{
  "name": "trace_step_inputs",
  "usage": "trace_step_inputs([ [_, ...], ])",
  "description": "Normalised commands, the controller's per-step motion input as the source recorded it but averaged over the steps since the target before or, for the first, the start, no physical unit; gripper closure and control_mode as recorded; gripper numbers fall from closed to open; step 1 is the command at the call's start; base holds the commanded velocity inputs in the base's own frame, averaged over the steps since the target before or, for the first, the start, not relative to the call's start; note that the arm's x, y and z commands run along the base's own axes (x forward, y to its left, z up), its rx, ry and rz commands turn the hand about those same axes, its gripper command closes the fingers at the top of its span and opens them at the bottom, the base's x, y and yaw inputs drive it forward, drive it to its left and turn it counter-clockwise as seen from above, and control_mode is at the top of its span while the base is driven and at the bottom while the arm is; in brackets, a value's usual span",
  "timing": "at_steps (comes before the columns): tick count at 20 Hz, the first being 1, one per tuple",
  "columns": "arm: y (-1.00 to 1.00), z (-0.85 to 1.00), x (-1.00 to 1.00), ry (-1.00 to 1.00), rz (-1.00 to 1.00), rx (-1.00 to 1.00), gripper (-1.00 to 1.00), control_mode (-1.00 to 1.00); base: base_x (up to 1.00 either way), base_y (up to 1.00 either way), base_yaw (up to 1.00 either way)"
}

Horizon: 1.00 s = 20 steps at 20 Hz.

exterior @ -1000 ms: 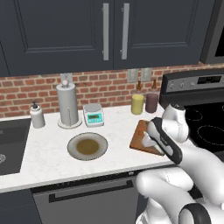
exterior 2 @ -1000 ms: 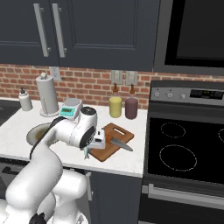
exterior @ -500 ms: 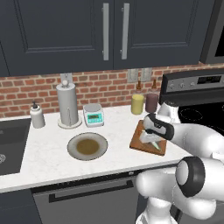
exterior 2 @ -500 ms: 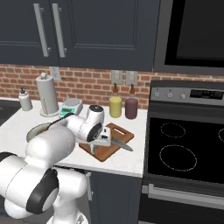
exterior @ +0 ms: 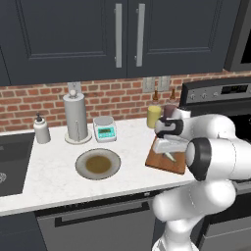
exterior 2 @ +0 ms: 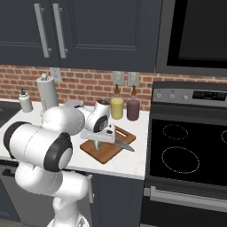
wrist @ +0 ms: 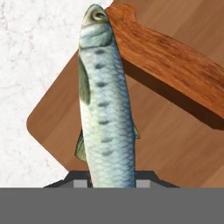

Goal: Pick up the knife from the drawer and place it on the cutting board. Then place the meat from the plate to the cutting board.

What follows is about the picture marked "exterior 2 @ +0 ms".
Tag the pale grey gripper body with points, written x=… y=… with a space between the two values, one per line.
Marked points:
x=99 y=137

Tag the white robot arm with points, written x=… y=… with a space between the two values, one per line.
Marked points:
x=35 y=144

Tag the wooden cutting board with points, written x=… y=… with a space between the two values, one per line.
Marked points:
x=109 y=150

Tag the grey kitchen knife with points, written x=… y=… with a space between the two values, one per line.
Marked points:
x=125 y=146

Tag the yellow sauce bottle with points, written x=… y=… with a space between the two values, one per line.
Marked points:
x=117 y=109

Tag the dark red sauce bottle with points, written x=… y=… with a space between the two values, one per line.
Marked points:
x=133 y=110

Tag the dark base cupboard door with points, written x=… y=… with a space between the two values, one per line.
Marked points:
x=118 y=201

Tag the white paper towel roll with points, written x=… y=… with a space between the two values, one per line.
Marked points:
x=47 y=93

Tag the small white soap bottle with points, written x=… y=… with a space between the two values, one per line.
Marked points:
x=25 y=103

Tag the grey dishwasher front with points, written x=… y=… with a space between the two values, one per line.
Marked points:
x=32 y=204

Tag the black stove with hob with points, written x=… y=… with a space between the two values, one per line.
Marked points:
x=189 y=142

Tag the dark sink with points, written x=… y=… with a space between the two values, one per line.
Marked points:
x=6 y=113

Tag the black microwave oven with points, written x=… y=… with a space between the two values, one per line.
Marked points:
x=195 y=35

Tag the grey wall socket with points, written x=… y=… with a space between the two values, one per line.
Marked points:
x=55 y=74
x=118 y=78
x=133 y=79

